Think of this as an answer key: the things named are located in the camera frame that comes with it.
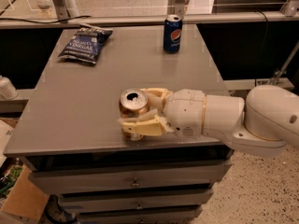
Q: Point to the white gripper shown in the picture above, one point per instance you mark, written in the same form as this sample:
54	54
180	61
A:
185	111

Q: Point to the orange soda can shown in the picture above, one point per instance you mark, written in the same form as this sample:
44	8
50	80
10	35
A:
132	104

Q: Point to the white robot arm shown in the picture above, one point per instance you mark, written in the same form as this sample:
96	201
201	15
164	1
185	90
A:
261	124

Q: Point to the blue Pepsi can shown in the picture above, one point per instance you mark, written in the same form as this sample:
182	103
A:
172	33

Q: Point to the blue chip bag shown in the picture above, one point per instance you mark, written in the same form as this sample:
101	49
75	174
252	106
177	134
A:
86	44

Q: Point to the grey drawer cabinet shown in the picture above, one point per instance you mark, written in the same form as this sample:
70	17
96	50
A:
70	139

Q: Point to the white cylindrical object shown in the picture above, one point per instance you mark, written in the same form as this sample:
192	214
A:
7	90

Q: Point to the cardboard box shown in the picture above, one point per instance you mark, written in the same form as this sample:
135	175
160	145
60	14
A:
25	204

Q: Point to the metal railing frame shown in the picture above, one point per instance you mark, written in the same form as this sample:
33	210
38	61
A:
72	13

